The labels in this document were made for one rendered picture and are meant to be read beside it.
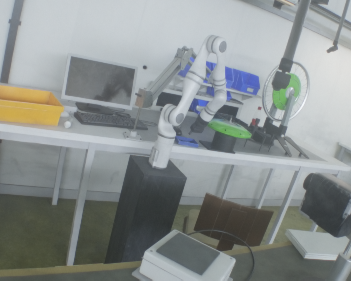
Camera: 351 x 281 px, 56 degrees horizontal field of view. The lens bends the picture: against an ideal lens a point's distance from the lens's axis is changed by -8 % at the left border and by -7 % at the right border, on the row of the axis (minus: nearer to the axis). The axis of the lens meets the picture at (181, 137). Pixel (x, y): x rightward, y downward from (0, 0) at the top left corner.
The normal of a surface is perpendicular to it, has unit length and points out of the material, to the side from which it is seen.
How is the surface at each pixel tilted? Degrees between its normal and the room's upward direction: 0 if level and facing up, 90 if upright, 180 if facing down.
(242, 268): 0
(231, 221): 93
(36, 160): 90
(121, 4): 90
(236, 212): 93
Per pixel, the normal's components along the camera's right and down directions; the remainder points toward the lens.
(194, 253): 0.27, -0.93
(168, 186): 0.41, 0.35
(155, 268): -0.44, 0.12
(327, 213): -0.82, -0.08
